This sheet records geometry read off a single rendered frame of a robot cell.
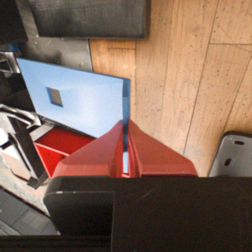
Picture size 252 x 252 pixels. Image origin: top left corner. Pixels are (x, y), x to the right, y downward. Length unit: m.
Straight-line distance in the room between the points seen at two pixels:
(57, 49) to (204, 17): 0.21
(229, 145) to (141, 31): 0.17
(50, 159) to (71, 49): 0.25
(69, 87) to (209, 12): 0.15
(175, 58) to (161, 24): 0.04
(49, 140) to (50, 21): 0.21
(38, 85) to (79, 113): 0.06
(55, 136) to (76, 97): 0.21
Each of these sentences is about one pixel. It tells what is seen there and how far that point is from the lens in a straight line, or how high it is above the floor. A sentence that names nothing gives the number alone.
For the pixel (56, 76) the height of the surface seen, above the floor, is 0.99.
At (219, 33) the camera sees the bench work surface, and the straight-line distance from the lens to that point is 0.21.
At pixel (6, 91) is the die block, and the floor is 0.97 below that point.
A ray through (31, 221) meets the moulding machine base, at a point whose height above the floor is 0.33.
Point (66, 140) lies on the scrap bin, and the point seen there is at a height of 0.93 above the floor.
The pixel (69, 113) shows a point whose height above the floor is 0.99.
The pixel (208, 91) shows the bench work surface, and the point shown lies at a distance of 0.22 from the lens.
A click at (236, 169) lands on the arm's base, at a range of 0.27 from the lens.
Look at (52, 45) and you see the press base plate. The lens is 0.31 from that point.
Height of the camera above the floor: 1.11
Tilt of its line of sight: 48 degrees down
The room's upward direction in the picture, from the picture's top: 141 degrees counter-clockwise
